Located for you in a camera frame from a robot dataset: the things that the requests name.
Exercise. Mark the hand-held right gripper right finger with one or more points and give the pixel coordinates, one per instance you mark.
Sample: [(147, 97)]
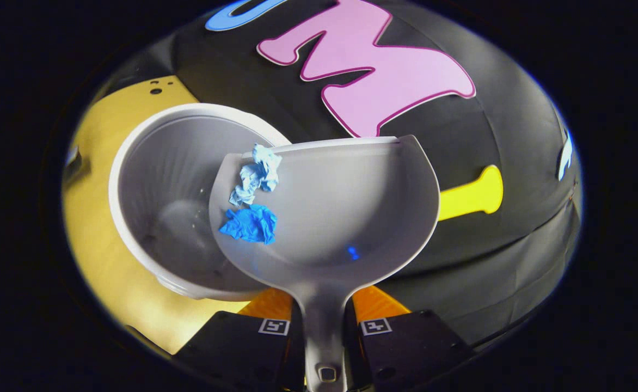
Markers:
[(406, 345)]

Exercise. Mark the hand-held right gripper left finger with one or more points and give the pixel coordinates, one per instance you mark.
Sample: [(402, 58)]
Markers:
[(232, 345)]

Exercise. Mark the dark blue paper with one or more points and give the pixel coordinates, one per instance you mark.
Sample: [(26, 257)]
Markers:
[(251, 224)]

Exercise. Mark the gray plastic dustpan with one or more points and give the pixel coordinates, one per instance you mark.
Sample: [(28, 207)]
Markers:
[(341, 218)]

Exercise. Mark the light blue paper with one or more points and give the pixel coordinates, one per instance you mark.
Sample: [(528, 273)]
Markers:
[(256, 174)]

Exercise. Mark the white ribbed garbage bin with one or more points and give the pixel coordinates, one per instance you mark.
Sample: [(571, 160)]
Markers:
[(166, 179)]

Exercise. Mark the yellow wooden desktop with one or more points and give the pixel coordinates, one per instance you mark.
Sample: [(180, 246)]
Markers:
[(96, 239)]

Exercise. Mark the black backdrop cloth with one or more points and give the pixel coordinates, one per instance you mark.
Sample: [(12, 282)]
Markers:
[(488, 245)]

